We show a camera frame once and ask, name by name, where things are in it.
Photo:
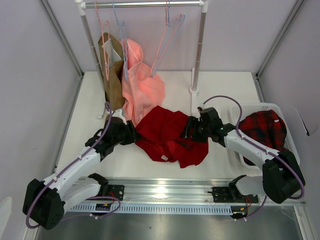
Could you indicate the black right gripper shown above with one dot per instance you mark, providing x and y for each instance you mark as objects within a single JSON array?
[{"x": 196, "y": 130}]

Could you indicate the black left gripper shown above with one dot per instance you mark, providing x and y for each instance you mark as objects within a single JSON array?
[{"x": 133, "y": 135}]

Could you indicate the red skirt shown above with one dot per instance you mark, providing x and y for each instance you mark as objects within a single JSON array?
[{"x": 160, "y": 132}]

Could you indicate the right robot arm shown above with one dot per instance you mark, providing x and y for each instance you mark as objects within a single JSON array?
[{"x": 281, "y": 177}]

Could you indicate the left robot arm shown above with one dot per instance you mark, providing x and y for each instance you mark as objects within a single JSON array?
[{"x": 46, "y": 201}]

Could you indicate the salmon pink garment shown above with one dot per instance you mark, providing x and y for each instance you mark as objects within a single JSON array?
[{"x": 141, "y": 91}]

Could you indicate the red plaid shirt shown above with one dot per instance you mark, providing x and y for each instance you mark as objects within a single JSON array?
[{"x": 265, "y": 127}]

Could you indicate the brown garment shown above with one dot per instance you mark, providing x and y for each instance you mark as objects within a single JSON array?
[{"x": 113, "y": 88}]

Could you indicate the white laundry basket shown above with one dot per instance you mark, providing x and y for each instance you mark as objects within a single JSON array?
[{"x": 250, "y": 108}]

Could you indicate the metal clothes rack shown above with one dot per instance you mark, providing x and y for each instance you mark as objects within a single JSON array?
[{"x": 194, "y": 90}]

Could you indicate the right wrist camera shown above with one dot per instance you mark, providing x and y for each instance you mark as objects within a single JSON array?
[{"x": 203, "y": 108}]

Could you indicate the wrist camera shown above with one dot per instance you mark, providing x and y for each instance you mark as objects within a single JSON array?
[
  {"x": 203, "y": 108},
  {"x": 120, "y": 114}
]

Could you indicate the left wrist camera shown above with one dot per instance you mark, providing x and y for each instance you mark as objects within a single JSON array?
[{"x": 120, "y": 114}]

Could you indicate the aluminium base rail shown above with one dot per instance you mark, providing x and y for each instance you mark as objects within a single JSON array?
[{"x": 168, "y": 191}]

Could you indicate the white slotted cable duct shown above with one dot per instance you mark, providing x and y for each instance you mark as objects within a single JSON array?
[{"x": 134, "y": 208}]

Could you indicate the blue wire hanger left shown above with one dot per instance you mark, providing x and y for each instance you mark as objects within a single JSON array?
[{"x": 123, "y": 41}]

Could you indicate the pink wire hanger left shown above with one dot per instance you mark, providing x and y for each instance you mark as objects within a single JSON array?
[{"x": 106, "y": 56}]

